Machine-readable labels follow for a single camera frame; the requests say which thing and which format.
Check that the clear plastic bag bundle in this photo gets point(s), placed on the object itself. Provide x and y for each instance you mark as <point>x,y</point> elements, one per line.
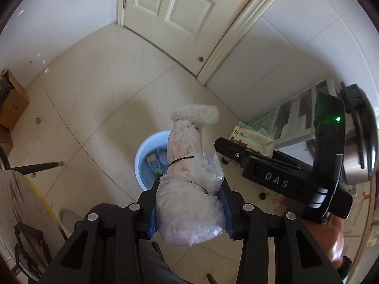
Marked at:
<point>183,213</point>

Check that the small carton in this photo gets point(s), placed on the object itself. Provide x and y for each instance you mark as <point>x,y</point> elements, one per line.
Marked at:
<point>154,162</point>

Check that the grey shoe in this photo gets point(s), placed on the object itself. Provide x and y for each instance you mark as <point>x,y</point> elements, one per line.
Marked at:
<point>69,220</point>

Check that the beige snack wrapper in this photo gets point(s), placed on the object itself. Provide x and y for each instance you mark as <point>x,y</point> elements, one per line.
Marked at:
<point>254,142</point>

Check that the orange round table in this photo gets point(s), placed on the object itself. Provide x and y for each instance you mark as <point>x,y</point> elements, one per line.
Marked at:
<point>23,198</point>

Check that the light blue trash bin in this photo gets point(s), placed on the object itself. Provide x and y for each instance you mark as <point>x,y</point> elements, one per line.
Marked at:
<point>148,179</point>

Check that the brown cardboard box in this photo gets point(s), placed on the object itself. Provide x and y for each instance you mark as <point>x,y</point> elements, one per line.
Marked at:
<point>14,106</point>

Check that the person's right hand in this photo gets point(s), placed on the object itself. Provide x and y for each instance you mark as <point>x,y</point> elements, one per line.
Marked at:
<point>328,239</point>

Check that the white slatted rack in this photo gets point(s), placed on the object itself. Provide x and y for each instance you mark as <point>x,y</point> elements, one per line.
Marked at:
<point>296,112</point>

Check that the grey trouser leg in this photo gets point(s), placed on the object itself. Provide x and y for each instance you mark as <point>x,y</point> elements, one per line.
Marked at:
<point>160,266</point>

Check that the green patterned paper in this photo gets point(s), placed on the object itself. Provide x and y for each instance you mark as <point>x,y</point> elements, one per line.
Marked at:
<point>263,119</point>

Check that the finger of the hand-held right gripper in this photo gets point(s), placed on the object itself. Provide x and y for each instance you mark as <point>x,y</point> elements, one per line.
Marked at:
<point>231,150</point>

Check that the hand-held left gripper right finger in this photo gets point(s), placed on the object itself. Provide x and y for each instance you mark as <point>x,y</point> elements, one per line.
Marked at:
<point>228,219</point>

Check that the black wristband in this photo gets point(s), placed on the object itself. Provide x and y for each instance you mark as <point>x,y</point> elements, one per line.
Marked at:
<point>345,267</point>

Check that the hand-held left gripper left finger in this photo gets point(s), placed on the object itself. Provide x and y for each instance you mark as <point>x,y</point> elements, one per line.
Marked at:
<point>152,222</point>

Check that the white panel door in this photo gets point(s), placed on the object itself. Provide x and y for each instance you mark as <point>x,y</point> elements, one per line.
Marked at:
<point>165,6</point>

